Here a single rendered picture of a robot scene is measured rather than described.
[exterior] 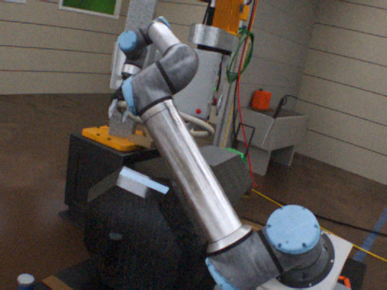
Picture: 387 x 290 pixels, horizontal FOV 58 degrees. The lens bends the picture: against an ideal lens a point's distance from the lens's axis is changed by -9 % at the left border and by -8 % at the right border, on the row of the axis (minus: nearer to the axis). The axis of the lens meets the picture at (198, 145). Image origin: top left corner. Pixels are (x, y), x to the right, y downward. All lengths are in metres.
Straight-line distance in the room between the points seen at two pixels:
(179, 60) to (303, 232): 0.61
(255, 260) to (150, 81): 0.59
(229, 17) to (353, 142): 4.57
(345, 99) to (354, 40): 1.08
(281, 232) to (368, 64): 6.09
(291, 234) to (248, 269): 0.15
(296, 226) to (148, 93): 0.57
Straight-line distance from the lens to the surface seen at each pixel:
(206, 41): 2.31
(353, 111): 7.04
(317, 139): 7.26
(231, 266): 1.08
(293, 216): 1.09
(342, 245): 1.34
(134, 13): 2.91
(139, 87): 1.12
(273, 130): 5.12
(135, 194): 2.06
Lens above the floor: 1.59
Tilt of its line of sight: 15 degrees down
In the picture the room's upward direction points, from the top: 12 degrees clockwise
